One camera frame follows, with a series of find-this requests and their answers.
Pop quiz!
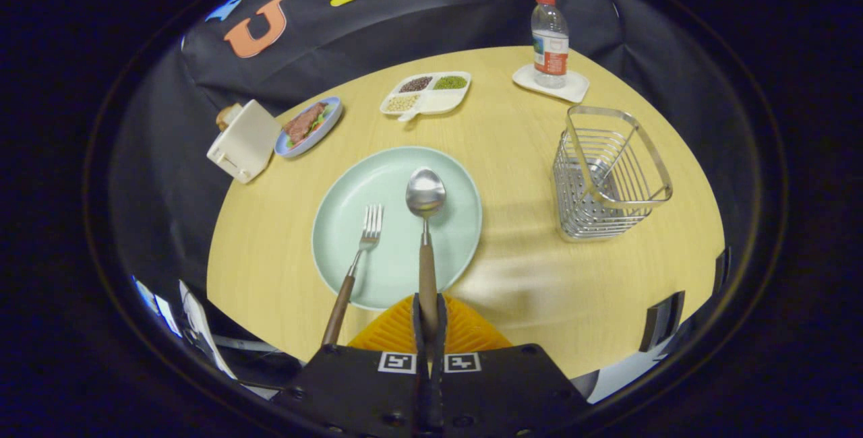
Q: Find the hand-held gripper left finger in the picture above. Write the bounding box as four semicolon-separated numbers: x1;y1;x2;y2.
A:
270;293;432;438

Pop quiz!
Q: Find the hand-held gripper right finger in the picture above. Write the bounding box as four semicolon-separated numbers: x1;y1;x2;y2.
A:
431;293;594;438

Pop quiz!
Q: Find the wooden-handled metal fork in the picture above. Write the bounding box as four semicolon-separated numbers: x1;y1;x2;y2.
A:
321;204;384;347

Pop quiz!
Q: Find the wooden-handled metal spoon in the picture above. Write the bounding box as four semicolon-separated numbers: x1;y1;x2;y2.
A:
405;167;447;344

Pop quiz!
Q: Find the light green plate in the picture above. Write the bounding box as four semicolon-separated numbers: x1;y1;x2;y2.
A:
311;146;483;311

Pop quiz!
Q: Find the small blue plate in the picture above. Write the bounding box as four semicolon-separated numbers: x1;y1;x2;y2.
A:
274;96;343;158

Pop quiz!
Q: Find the white paper sheet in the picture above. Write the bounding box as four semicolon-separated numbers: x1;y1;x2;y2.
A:
179;281;237;379

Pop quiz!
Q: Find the black table clamp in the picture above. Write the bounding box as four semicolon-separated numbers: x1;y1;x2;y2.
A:
639;291;686;352
713;247;730;294

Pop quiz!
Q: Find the white divided bean tray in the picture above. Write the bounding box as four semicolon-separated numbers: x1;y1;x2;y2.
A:
380;71;472;122

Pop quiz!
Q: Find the brown steak piece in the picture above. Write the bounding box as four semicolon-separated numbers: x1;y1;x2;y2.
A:
283;102;328;146

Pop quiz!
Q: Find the white toaster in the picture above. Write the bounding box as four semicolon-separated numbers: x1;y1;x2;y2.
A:
206;100;282;184

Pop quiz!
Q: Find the blue lit screen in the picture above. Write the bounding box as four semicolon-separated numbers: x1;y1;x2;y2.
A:
131;276;184;339

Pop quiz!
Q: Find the white square coaster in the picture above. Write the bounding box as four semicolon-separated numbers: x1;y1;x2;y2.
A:
512;63;591;104

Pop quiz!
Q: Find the toast slice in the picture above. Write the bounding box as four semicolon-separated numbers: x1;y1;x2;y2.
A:
215;103;243;132

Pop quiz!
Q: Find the clear red-capped water bottle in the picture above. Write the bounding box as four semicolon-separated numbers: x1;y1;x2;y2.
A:
531;0;570;90

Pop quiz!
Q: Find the black backdrop cloth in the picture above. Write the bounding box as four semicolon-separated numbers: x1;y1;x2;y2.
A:
108;0;742;331

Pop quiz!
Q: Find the metal wire cutlery basket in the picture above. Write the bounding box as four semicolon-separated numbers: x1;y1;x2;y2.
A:
552;105;674;243

